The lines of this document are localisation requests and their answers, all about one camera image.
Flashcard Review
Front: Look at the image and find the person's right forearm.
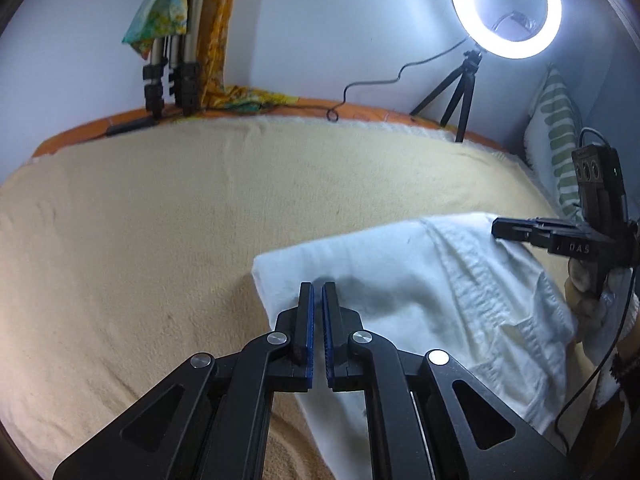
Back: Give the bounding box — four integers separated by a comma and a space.
585, 267, 640, 411

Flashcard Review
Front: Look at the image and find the ring light cable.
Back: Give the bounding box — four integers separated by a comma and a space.
326, 40, 473, 122

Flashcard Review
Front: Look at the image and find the white garment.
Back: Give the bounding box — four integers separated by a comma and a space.
251, 212, 581, 480

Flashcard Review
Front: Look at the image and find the colourful hanging cloth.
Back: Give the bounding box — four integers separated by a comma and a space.
122, 0, 193, 61

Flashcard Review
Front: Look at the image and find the person's right hand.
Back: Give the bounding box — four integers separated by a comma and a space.
564, 257, 608, 333

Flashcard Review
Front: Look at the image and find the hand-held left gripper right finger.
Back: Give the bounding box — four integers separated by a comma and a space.
321, 281, 576, 480

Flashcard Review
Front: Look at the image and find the small black tripod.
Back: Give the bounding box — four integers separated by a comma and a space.
409, 50, 483, 143

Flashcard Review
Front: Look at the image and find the white ring light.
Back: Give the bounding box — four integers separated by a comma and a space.
448, 0, 563, 60

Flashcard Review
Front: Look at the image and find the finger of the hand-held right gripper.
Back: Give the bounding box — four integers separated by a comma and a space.
492, 216, 586, 235
492, 229, 553, 254

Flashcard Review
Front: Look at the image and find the green striped white pillow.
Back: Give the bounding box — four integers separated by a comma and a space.
522, 65, 588, 221

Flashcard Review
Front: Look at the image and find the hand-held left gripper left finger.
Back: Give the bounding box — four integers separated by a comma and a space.
52, 281, 316, 480

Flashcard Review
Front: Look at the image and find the beige blanket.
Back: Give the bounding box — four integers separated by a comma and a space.
0, 114, 566, 480

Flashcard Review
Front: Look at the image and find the orange patterned cloth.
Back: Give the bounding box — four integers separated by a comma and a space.
197, 0, 301, 113

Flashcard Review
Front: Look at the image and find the folded silver tripod stand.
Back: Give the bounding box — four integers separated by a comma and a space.
105, 0, 211, 137

